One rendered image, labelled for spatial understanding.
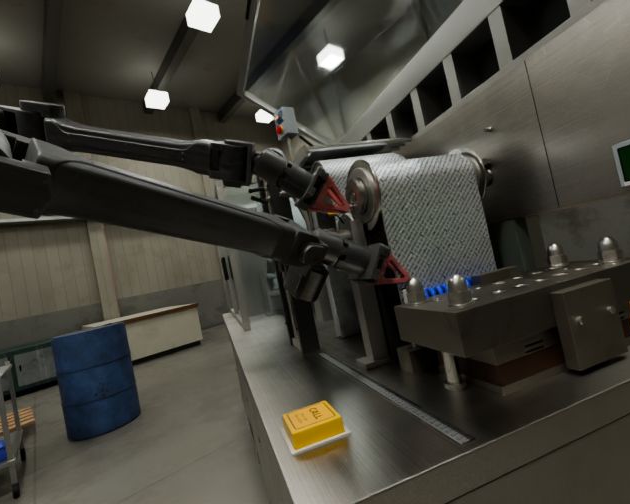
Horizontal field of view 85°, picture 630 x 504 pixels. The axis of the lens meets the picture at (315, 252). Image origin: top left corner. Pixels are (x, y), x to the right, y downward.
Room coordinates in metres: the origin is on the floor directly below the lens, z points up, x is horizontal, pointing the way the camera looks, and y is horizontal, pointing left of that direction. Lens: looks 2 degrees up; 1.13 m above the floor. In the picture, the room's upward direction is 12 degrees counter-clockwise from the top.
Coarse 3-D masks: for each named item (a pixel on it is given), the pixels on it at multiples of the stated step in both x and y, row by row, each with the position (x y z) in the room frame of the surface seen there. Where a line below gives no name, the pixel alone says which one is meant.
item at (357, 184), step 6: (354, 180) 0.68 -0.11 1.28; (360, 180) 0.68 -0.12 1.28; (348, 186) 0.71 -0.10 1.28; (354, 186) 0.69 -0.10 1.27; (360, 186) 0.67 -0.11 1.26; (348, 192) 0.72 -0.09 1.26; (354, 192) 0.70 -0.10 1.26; (360, 192) 0.67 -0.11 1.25; (366, 192) 0.67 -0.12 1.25; (348, 198) 0.72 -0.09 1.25; (354, 198) 0.70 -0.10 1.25; (360, 198) 0.67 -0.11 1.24; (366, 198) 0.68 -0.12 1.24; (354, 204) 0.71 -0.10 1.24; (360, 204) 0.68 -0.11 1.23; (366, 204) 0.68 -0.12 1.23; (354, 210) 0.71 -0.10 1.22; (360, 210) 0.69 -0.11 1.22; (366, 210) 0.69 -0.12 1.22
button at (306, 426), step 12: (312, 408) 0.51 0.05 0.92; (324, 408) 0.50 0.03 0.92; (288, 420) 0.49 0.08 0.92; (300, 420) 0.48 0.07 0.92; (312, 420) 0.47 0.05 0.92; (324, 420) 0.46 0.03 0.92; (336, 420) 0.46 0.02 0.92; (288, 432) 0.48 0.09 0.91; (300, 432) 0.45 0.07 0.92; (312, 432) 0.45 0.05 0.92; (324, 432) 0.46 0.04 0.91; (336, 432) 0.46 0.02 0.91; (300, 444) 0.45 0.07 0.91
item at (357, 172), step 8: (360, 168) 0.68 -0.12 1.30; (352, 176) 0.72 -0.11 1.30; (360, 176) 0.69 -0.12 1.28; (368, 176) 0.66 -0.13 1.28; (368, 184) 0.66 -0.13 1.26; (368, 192) 0.67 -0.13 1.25; (368, 200) 0.67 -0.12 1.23; (368, 208) 0.68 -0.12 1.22; (360, 216) 0.72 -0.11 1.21; (368, 216) 0.69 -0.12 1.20
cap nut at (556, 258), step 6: (552, 246) 0.68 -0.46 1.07; (558, 246) 0.67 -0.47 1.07; (552, 252) 0.68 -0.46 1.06; (558, 252) 0.67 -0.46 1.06; (546, 258) 0.69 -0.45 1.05; (552, 258) 0.68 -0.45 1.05; (558, 258) 0.67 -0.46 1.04; (564, 258) 0.67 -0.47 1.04; (552, 264) 0.68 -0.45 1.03; (558, 264) 0.67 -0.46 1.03; (564, 264) 0.67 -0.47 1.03
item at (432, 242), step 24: (384, 216) 0.65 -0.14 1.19; (408, 216) 0.67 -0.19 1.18; (432, 216) 0.68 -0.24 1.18; (456, 216) 0.70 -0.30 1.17; (480, 216) 0.72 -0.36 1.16; (408, 240) 0.66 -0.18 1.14; (432, 240) 0.68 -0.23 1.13; (456, 240) 0.70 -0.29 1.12; (480, 240) 0.72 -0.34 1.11; (408, 264) 0.66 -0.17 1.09; (432, 264) 0.68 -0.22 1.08; (456, 264) 0.69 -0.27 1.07; (480, 264) 0.71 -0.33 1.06
